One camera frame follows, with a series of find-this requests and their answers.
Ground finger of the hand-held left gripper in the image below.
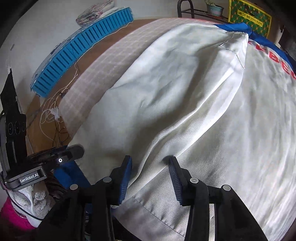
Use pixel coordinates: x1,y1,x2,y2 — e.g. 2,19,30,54
50,145,85,165

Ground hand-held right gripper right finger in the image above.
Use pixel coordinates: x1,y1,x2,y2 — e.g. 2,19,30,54
168,156,269,241

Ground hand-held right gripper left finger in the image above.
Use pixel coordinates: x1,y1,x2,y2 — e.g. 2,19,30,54
42,155,133,241

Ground white and blue work jacket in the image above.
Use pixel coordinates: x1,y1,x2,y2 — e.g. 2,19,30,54
55,22,296,241

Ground black metal clothes rack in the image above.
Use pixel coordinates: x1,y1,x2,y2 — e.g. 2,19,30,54
177,0,229,24

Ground person's striped clothing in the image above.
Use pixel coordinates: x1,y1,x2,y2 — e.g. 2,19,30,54
45,176,72,202

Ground pink cloth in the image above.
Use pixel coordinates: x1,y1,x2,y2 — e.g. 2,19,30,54
0,197,33,232

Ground pink checked blanket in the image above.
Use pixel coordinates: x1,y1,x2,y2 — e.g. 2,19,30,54
59,17,218,145

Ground blue slatted crate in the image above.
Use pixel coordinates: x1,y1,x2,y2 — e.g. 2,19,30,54
30,6,134,98

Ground folded floral quilt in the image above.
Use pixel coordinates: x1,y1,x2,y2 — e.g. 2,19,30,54
76,0,121,26

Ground potted plant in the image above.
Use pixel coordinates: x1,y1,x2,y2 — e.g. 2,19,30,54
205,0,225,16

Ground yellow and green bag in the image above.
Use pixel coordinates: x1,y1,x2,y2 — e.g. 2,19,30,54
228,0,272,39

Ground white charger cable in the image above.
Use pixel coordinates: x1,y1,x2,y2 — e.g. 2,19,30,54
39,61,80,130

